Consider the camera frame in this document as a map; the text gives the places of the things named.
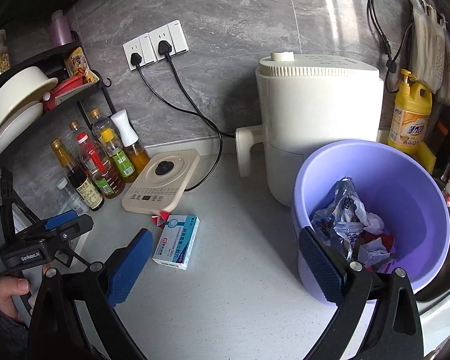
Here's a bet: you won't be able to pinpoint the silver blue snack bag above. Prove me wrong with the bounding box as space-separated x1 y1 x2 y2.
311 177 370 261

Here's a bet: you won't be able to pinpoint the crumpled paper trash in bin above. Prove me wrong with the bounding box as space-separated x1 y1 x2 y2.
357 212 396 273

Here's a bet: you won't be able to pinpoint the black power cable right plug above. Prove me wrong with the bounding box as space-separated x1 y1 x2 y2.
157 40 226 193

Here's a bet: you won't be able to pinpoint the yellow snack packet on shelf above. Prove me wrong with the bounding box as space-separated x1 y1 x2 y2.
65 47 99 84

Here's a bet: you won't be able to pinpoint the yellow dish soap bottle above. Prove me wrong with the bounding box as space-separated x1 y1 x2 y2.
387 69 433 155

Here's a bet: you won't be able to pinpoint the hanging white bags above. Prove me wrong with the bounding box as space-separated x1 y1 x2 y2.
410 0 450 107

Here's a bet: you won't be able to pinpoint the white ceramic bowl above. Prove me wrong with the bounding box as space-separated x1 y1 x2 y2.
0 66 58 127

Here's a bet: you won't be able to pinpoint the red paper wrapper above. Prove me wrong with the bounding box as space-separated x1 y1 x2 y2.
152 211 170 228

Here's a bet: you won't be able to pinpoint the yellow cap green label bottle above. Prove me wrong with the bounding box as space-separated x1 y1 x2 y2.
89 108 138 183

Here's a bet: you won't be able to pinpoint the black hanging cable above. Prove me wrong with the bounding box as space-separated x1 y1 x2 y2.
366 0 415 95

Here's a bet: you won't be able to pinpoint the dark soy sauce bottle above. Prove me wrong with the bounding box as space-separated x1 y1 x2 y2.
50 137 105 211

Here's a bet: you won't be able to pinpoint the white plate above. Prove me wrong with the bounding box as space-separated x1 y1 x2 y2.
0 101 43 154

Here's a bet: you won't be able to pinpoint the left hand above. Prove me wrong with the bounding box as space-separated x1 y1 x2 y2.
0 276 31 323

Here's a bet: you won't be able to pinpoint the gold cap clear bottle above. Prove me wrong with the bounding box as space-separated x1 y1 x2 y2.
69 120 92 158

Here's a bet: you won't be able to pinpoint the yellow sponge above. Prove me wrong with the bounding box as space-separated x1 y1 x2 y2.
413 141 437 175

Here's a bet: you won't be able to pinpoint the white wall socket panel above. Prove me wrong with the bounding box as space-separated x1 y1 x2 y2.
122 19 189 71

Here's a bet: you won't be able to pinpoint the red cap oil bottle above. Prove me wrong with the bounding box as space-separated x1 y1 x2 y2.
75 132 125 199

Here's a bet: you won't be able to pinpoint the black power cable left plug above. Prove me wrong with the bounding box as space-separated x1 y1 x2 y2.
130 52 236 139

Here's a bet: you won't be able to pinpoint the cream air fryer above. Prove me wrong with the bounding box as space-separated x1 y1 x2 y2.
235 51 384 206

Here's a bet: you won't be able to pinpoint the black power cable plug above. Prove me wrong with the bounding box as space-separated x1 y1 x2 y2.
130 52 236 139
157 40 226 193

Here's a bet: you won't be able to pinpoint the black kitchen shelf rack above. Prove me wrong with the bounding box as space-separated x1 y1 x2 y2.
0 30 116 164

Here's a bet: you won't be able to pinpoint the purple plastic trash bin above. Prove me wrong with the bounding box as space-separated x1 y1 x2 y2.
291 140 450 293

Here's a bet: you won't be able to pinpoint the purple cup on shelf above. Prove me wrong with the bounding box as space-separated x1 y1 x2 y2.
49 10 74 47

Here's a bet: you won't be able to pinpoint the white top oil sprayer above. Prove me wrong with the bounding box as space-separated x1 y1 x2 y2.
110 110 149 174

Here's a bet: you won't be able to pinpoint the red container on shelf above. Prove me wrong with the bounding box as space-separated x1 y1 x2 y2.
42 75 84 113

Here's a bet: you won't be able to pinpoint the small clear white cap jar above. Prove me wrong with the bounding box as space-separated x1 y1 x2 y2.
57 177 89 215

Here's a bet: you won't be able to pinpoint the blue white medicine box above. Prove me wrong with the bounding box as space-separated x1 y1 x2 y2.
153 215 200 271

